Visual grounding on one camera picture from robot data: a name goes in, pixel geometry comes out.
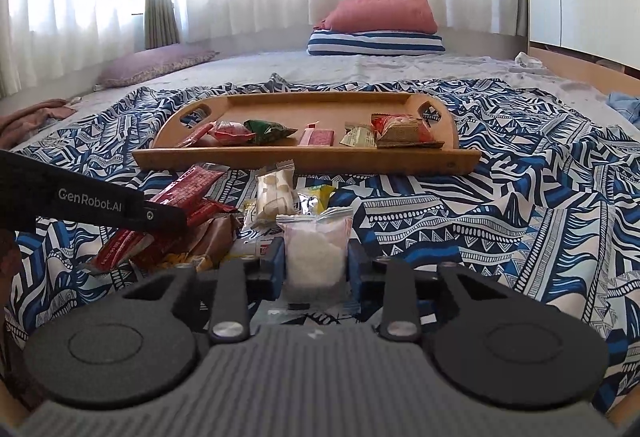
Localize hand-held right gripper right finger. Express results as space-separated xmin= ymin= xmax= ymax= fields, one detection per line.
xmin=347 ymin=242 xmax=501 ymax=342

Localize red pillow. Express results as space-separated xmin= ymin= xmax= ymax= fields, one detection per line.
xmin=314 ymin=0 xmax=439 ymax=35

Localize blue white patterned blanket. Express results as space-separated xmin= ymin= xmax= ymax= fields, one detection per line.
xmin=10 ymin=73 xmax=640 ymax=413

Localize beige gold snack packet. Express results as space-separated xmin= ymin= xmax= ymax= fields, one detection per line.
xmin=339 ymin=122 xmax=378 ymax=149

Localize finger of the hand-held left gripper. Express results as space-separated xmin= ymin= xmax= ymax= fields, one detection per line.
xmin=144 ymin=200 xmax=189 ymax=235

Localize reddish brown cloth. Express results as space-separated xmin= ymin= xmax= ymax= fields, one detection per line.
xmin=0 ymin=98 xmax=76 ymax=150

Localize small red snack packet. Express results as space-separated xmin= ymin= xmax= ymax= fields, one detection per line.
xmin=174 ymin=121 xmax=217 ymax=148

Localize pink snack packet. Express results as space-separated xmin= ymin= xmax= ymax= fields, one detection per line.
xmin=298 ymin=121 xmax=336 ymax=148

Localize yellow green snack packet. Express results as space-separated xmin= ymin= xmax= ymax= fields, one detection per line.
xmin=294 ymin=183 xmax=337 ymax=214

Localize red and gold nut packet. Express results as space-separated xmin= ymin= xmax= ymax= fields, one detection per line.
xmin=370 ymin=113 xmax=447 ymax=149

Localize purple floral pillow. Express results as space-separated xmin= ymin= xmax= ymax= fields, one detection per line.
xmin=95 ymin=44 xmax=219 ymax=90

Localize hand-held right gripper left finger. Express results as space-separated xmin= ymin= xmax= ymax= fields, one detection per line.
xmin=120 ymin=237 xmax=287 ymax=344

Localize wooden bed frame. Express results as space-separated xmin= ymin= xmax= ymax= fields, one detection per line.
xmin=527 ymin=44 xmax=640 ymax=98

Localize light blue cloth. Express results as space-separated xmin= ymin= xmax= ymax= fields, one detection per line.
xmin=605 ymin=92 xmax=640 ymax=125

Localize grey bed sheet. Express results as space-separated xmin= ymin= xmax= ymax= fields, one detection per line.
xmin=0 ymin=49 xmax=640 ymax=152

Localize red and beige packet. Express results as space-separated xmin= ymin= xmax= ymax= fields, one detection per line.
xmin=211 ymin=120 xmax=257 ymax=146

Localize dark red snack packet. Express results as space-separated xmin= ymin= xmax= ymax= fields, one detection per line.
xmin=146 ymin=164 xmax=239 ymax=230

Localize brown snack packet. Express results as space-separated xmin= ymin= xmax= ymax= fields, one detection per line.
xmin=187 ymin=213 xmax=242 ymax=268

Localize wooden tray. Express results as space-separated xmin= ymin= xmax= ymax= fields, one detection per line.
xmin=131 ymin=92 xmax=482 ymax=176

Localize blue white striped pillow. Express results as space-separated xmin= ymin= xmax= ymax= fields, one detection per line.
xmin=306 ymin=29 xmax=447 ymax=58

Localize white nougat packet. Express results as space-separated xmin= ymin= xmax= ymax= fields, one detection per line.
xmin=249 ymin=158 xmax=297 ymax=230

